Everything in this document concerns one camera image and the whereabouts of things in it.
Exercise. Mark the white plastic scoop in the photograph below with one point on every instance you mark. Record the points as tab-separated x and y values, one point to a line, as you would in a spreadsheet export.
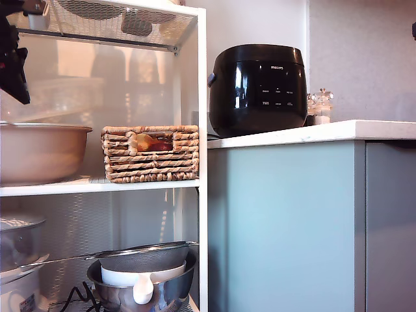
143	290

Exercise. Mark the white metal shelf unit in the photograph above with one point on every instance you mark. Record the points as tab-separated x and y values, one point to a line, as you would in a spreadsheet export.
202	162

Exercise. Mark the grey rectangular container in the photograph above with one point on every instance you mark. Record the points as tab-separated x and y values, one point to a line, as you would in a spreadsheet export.
136	24

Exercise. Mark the clear salt grinder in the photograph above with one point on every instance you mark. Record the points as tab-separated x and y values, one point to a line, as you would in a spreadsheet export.
323	110

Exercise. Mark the yellow onion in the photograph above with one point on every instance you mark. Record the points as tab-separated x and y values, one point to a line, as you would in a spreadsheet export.
143	142

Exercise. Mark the red onion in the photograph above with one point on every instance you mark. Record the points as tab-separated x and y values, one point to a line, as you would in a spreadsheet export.
160	147

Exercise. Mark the teal kitchen cabinet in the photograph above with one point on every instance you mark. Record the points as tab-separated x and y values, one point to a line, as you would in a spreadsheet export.
286	227

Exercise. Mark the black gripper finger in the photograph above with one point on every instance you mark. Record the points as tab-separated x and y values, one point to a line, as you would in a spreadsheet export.
14	81

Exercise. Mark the metal mesh strainer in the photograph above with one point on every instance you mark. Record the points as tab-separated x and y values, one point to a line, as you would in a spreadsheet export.
144	258

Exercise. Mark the large beige bowl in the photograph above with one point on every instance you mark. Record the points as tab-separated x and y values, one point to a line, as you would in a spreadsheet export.
42	152

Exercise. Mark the steel pot with lid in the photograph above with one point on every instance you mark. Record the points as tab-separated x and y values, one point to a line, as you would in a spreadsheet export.
18	240

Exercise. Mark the clear plastic microwave lid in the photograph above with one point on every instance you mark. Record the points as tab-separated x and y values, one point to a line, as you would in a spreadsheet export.
65	94

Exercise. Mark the white rice cooker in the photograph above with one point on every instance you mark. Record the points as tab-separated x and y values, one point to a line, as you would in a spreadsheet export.
18	292

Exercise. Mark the woven wicker basket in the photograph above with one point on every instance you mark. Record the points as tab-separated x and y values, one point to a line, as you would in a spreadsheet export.
151	165

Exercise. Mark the stainless steel mixing bowl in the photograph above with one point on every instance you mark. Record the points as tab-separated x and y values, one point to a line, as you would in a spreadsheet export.
174	289

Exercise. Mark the white ceramic bowl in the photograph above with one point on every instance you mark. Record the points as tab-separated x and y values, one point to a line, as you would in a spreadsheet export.
112	276

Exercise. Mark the pale grey camera box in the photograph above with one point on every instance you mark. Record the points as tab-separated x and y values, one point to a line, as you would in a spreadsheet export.
37	19

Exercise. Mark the black Philips rice cooker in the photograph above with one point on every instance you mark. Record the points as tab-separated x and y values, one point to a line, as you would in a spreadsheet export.
256	94

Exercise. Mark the clear pepper grinder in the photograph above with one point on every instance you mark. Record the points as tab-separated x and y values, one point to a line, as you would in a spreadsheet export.
310	111

